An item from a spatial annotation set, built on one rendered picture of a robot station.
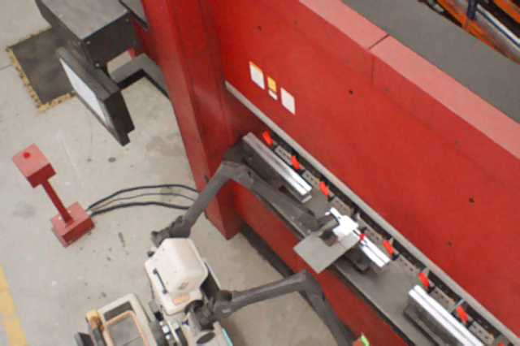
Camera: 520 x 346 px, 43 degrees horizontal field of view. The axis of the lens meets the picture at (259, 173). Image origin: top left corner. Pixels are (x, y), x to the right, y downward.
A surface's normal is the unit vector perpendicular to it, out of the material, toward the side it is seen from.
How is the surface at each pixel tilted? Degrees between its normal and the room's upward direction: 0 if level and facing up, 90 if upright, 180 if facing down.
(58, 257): 0
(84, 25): 0
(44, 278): 0
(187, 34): 90
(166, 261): 48
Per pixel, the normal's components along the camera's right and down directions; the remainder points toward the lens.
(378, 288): -0.09, -0.57
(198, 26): 0.63, 0.60
